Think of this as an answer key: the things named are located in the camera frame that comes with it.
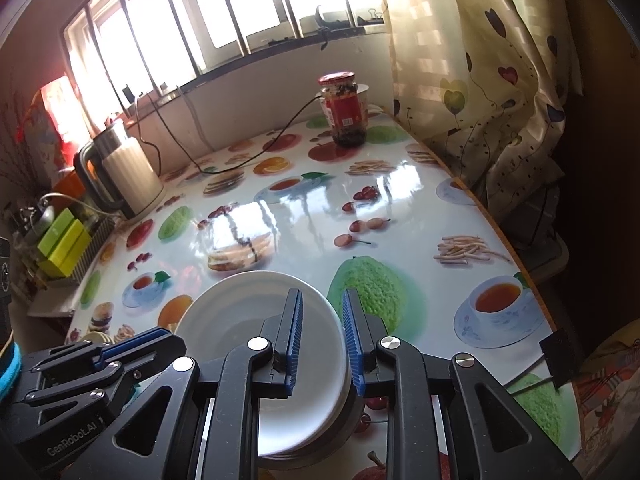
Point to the printed cushion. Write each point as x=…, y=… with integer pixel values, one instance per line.
x=610, y=400

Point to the grey stool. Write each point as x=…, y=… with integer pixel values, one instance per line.
x=545, y=240

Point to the striped storage box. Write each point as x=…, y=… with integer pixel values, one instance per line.
x=92, y=247

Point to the metal teapot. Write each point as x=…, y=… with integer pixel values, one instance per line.
x=37, y=220

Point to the barred window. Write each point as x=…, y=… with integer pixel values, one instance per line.
x=200, y=15

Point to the red patterned bag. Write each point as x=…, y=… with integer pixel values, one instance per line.
x=47, y=120

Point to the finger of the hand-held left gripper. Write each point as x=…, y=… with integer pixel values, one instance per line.
x=90, y=392
x=135, y=342

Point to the cream electric kettle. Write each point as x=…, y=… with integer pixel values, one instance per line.
x=125, y=175

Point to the black binder clip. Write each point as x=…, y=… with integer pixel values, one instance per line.
x=560, y=357

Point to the glass jar with red label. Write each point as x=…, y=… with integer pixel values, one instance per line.
x=345, y=110

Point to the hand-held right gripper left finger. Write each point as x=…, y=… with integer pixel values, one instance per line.
x=295, y=345

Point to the fruit printed tablecloth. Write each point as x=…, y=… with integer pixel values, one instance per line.
x=310, y=210

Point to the white bowl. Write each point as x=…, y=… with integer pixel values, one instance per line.
x=330, y=430
x=250, y=320

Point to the heart printed curtain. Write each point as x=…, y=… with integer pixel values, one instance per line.
x=475, y=70

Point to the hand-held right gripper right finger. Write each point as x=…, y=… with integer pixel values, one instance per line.
x=352, y=345

